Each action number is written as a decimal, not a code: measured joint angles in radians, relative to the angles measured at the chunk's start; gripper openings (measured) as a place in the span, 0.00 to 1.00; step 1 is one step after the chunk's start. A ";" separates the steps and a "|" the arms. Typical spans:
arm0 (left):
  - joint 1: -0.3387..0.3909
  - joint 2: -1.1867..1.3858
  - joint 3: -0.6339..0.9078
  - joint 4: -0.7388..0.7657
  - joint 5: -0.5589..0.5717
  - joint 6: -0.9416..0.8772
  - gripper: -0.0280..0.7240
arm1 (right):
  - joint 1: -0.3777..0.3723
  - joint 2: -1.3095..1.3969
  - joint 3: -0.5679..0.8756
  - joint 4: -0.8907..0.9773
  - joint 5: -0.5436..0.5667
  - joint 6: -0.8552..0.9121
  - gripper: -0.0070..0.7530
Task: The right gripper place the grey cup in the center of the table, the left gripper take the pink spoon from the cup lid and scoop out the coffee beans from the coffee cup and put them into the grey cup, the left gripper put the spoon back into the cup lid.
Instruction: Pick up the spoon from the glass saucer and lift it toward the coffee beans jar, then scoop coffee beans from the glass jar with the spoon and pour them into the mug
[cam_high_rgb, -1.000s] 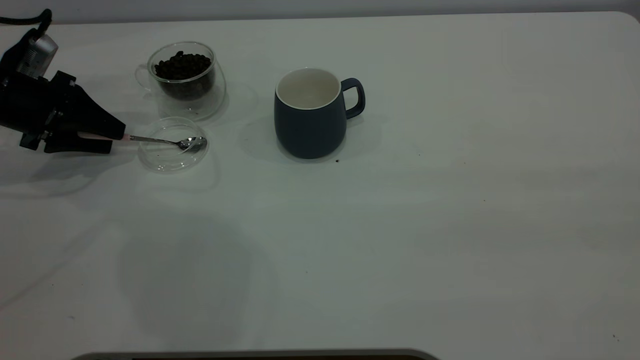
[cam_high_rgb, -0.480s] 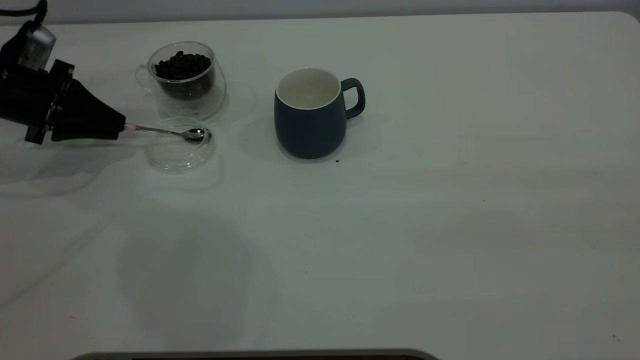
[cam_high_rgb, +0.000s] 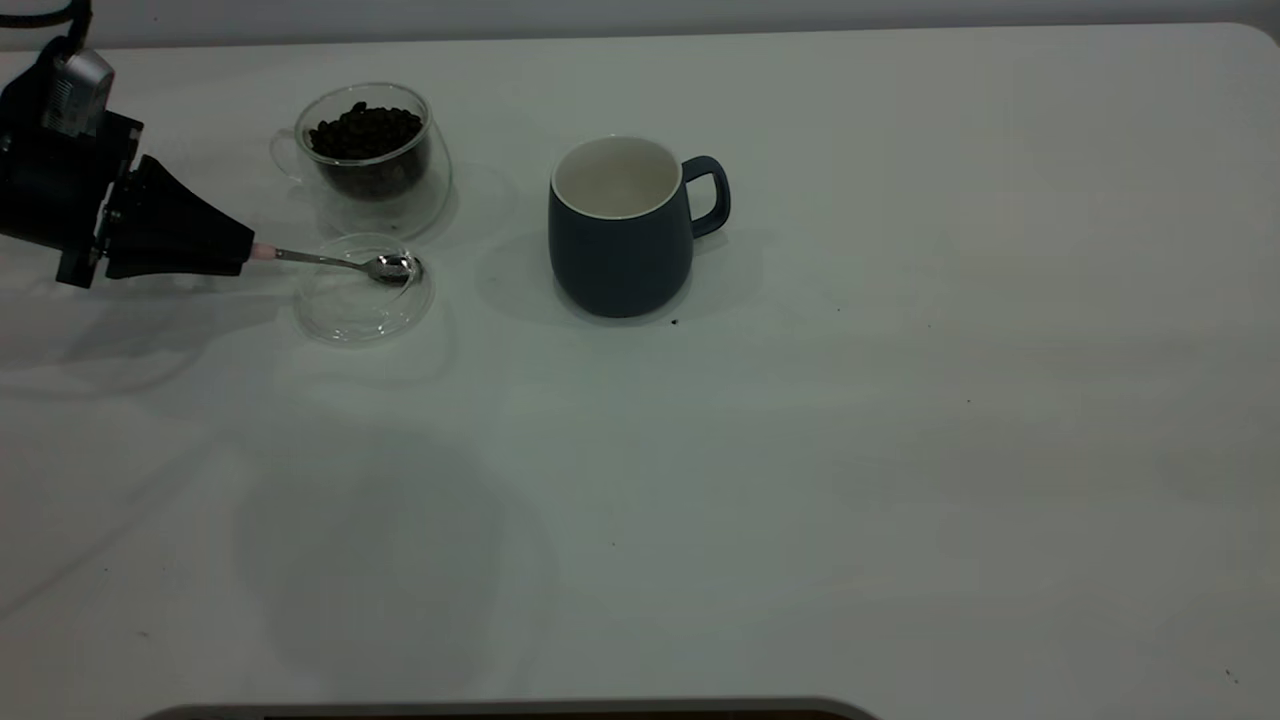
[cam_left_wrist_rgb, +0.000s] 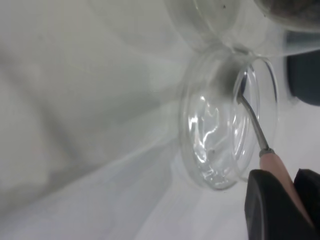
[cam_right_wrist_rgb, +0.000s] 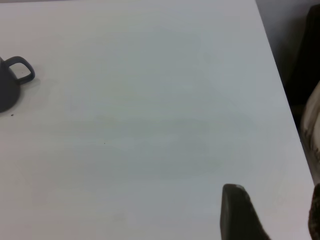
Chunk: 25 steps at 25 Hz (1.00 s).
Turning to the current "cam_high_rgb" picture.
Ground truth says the pink handled metal spoon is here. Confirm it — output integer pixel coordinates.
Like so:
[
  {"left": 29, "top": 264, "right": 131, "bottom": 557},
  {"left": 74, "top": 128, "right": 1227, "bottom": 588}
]
[{"left": 250, "top": 243, "right": 424, "bottom": 287}]

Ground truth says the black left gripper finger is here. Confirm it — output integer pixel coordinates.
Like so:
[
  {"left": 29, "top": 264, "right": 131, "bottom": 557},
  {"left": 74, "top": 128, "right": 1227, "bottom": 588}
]
[
  {"left": 108, "top": 155, "right": 256, "bottom": 251},
  {"left": 108, "top": 222, "right": 256, "bottom": 279}
]

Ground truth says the pile of coffee beans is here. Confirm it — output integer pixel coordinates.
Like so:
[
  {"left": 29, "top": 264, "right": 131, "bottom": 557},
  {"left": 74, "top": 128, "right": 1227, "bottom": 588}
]
[{"left": 308, "top": 103, "right": 431, "bottom": 201}]

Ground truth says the clear glass cup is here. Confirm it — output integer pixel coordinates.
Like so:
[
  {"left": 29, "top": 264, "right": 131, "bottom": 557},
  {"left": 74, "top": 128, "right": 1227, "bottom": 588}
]
[{"left": 270, "top": 83, "right": 453, "bottom": 243}]

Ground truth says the small clear glass dish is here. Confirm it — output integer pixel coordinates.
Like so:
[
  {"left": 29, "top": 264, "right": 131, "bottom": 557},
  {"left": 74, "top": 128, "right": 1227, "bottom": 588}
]
[{"left": 295, "top": 233, "right": 436, "bottom": 346}]

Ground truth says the dark grey ceramic mug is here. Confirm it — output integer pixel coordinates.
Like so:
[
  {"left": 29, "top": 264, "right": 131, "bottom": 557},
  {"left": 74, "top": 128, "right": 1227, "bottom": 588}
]
[{"left": 547, "top": 136, "right": 732, "bottom": 319}]

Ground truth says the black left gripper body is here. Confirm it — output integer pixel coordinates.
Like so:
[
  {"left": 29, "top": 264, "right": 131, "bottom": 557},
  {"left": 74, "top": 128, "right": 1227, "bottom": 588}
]
[{"left": 0, "top": 60, "right": 141, "bottom": 289}]

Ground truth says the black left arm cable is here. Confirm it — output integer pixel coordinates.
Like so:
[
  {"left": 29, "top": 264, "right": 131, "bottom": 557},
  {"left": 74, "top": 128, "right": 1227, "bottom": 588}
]
[{"left": 0, "top": 0, "right": 93, "bottom": 53}]

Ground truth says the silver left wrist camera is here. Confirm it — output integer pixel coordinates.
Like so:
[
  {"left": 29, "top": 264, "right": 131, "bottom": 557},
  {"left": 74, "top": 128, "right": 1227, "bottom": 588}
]
[{"left": 42, "top": 48, "right": 116, "bottom": 138}]

